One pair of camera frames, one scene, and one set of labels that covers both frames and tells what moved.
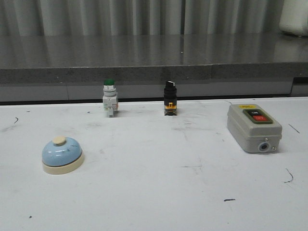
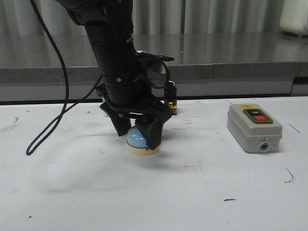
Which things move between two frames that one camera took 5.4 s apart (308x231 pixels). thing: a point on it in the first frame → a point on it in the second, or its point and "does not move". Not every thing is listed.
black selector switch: x=170 y=98 does not move
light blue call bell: x=62 y=156 → x=136 y=144
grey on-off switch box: x=254 y=129 does not move
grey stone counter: x=152 y=59 does not move
